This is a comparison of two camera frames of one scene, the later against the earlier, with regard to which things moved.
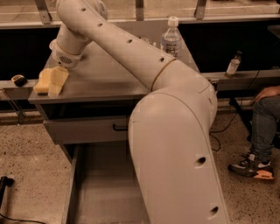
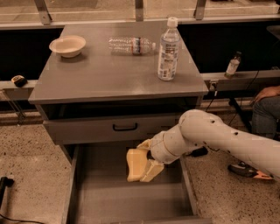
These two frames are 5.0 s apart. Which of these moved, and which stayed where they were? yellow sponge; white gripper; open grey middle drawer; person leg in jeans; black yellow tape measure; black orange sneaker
Moved: yellow sponge; white gripper
Stayed: black yellow tape measure; person leg in jeans; black orange sneaker; open grey middle drawer
